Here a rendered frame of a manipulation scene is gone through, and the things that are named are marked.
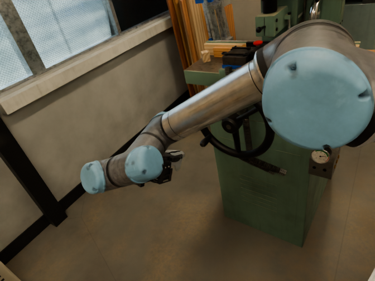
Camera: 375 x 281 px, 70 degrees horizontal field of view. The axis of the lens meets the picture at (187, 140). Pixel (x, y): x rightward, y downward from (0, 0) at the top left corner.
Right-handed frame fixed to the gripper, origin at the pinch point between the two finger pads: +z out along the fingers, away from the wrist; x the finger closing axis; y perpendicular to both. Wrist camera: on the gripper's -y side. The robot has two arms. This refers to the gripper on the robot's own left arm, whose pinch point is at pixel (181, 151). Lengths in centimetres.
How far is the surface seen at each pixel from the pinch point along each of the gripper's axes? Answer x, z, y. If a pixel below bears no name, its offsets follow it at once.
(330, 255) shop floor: 45, 69, 49
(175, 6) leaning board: -104, 114, -85
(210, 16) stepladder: -50, 84, -68
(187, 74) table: -17.8, 22.9, -26.5
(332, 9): 29, 43, -55
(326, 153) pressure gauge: 38.8, 27.7, -5.5
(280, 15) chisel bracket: 15, 30, -50
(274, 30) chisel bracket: 15, 26, -44
